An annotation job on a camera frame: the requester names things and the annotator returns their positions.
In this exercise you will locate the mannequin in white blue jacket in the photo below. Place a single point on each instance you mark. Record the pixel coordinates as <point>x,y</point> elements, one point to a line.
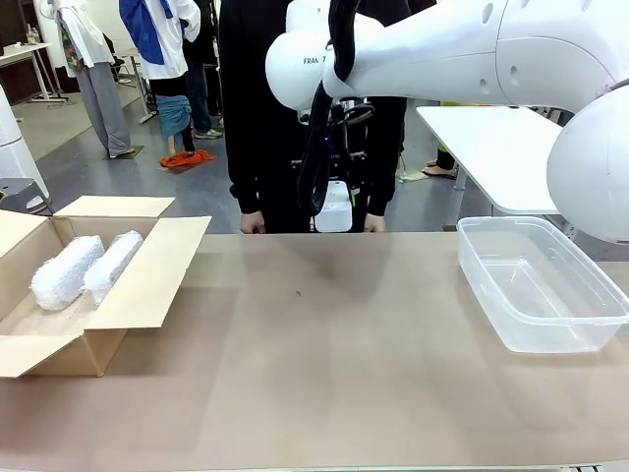
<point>162,39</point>

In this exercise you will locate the open brown cardboard box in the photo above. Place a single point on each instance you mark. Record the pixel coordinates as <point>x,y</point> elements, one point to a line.
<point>147,295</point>

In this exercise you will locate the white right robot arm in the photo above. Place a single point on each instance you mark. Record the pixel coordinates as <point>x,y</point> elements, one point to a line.
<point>442,49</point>

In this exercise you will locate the wooden desk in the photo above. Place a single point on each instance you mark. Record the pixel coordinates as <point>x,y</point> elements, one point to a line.
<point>24,47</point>

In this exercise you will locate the clear plastic container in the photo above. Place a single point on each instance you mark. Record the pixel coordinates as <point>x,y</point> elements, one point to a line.
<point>540,295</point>

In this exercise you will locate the person's left hand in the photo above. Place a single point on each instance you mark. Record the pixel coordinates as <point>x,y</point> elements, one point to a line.
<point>373,224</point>

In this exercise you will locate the white power strip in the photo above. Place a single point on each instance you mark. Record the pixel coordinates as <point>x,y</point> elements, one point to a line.
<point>336,211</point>

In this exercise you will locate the person's left forearm black sleeve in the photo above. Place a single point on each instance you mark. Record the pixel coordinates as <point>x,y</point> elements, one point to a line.
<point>383,192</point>

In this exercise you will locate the person's right hand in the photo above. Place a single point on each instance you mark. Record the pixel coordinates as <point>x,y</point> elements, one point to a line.
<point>251,223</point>

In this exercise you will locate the white table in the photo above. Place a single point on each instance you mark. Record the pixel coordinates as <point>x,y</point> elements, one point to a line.
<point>491,157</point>

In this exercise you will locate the mannequin in white colourful garment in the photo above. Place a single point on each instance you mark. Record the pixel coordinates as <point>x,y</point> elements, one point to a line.
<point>83,29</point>

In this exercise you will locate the teal cloth wrap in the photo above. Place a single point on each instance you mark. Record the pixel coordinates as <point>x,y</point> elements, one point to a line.
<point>174,113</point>

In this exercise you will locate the person in black jacket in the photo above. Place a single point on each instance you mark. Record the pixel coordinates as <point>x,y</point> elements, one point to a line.
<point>250,123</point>

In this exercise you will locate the orange cloth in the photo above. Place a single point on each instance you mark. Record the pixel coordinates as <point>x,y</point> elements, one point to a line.
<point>184,159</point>

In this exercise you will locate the bubble clock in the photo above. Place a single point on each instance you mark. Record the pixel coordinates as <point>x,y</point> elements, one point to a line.
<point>118,255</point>
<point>64,275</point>

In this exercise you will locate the background person in jeans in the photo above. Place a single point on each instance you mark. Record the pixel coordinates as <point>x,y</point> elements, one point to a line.
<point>199,88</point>

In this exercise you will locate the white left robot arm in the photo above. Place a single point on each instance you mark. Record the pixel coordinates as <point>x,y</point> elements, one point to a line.
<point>12,157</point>

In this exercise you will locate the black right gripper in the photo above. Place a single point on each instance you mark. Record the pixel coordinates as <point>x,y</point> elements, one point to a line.
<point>341,157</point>

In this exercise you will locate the person's right forearm black sleeve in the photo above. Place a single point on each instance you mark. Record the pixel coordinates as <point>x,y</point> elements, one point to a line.
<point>245,187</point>

